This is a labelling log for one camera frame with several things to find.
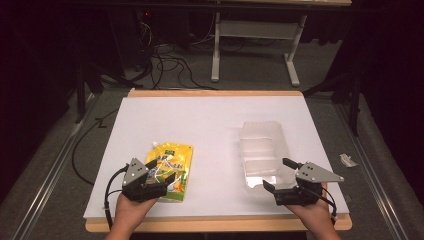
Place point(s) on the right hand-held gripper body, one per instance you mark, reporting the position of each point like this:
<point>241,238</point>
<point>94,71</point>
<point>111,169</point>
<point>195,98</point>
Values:
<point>313,173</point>

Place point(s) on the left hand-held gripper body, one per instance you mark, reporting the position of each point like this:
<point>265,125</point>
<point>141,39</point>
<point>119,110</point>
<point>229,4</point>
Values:
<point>135,172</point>

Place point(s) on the yellow spouted sauce pouch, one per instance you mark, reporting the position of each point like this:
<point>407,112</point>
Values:
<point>170,156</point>

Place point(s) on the clear plastic container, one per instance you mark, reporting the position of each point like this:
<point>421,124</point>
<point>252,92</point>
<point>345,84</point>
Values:
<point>263,150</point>

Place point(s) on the person's left hand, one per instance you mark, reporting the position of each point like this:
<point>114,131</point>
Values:
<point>131,210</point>

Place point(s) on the person's right hand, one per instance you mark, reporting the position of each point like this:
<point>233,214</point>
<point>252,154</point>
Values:
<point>315,213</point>

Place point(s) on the crumpled white paper scrap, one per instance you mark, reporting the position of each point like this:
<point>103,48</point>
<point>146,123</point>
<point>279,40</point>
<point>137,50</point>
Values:
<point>348,160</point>

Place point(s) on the white table mat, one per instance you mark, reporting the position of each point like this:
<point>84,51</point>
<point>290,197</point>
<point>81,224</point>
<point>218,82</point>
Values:
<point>210,133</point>

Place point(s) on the black metal stand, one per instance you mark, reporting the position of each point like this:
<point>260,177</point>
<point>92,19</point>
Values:
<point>85,80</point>
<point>350,90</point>

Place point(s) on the metal floor rail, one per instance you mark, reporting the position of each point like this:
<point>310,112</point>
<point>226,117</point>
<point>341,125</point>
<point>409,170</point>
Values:
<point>370,173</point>
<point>50,173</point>

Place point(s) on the white metal desk frame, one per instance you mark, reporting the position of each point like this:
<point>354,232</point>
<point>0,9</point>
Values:
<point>256,30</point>

